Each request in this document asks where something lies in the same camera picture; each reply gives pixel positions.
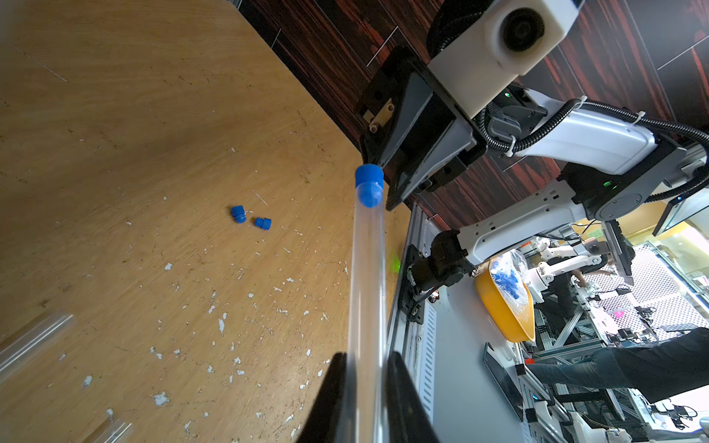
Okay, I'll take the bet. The clear test tube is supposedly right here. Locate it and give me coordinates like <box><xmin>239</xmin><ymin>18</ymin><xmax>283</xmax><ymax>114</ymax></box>
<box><xmin>83</xmin><ymin>419</ymin><xmax>134</xmax><ymax>443</ymax></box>
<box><xmin>1</xmin><ymin>310</ymin><xmax>75</xmax><ymax>383</ymax></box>
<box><xmin>343</xmin><ymin>198</ymin><xmax>387</xmax><ymax>442</ymax></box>

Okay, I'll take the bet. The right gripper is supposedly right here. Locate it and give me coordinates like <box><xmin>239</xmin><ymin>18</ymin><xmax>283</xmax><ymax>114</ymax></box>
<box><xmin>356</xmin><ymin>46</ymin><xmax>487</xmax><ymax>212</ymax></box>

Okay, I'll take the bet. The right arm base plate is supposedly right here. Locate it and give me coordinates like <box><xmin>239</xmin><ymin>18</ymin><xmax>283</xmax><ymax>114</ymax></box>
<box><xmin>398</xmin><ymin>245</ymin><xmax>441</xmax><ymax>325</ymax></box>

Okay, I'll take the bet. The yellow bowl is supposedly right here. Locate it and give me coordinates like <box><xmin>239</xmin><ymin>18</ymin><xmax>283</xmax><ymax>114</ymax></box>
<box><xmin>475</xmin><ymin>263</ymin><xmax>535</xmax><ymax>343</ymax></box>

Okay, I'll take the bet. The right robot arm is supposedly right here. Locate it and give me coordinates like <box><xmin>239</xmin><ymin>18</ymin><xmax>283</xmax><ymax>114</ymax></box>
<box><xmin>356</xmin><ymin>47</ymin><xmax>708</xmax><ymax>319</ymax></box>

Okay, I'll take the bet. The bag of blue stoppers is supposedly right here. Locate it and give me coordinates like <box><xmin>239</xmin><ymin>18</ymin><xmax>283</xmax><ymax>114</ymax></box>
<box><xmin>489</xmin><ymin>249</ymin><xmax>529</xmax><ymax>314</ymax></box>

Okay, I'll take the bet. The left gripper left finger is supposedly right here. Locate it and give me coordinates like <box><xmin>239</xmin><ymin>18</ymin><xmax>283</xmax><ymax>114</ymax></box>
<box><xmin>297</xmin><ymin>353</ymin><xmax>347</xmax><ymax>443</ymax></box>

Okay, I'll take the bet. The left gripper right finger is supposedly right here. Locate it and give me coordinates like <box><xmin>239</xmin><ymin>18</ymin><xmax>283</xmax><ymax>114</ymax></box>
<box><xmin>384</xmin><ymin>352</ymin><xmax>439</xmax><ymax>443</ymax></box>

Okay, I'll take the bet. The aluminium front rail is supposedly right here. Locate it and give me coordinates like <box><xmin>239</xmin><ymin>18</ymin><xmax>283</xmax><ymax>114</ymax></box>
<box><xmin>387</xmin><ymin>204</ymin><xmax>444</xmax><ymax>443</ymax></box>

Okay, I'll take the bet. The blue stopper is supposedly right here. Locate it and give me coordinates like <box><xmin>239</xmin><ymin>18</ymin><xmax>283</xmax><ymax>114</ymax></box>
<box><xmin>356</xmin><ymin>164</ymin><xmax>384</xmax><ymax>209</ymax></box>
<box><xmin>254</xmin><ymin>217</ymin><xmax>273</xmax><ymax>231</ymax></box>
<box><xmin>230</xmin><ymin>205</ymin><xmax>247</xmax><ymax>224</ymax></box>

